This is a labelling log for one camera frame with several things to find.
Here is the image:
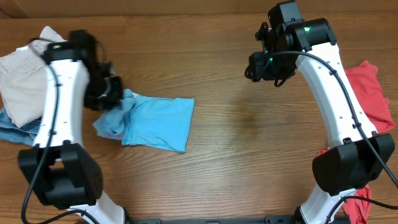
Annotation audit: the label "light blue t-shirt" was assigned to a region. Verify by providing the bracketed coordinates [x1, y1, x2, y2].
[93, 89, 195, 153]

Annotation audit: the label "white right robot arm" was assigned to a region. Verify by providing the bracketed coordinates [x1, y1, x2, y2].
[244, 1, 395, 223]

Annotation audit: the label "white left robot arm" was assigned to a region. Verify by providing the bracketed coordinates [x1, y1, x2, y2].
[18, 30, 131, 223]

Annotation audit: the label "beige folded trousers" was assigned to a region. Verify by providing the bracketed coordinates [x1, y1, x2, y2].
[1, 26, 64, 128]

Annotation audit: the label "red t-shirt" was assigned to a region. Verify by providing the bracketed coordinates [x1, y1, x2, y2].
[316, 60, 396, 224]

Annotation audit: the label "folded blue jeans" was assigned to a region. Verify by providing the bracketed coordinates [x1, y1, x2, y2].
[1, 108, 41, 146]

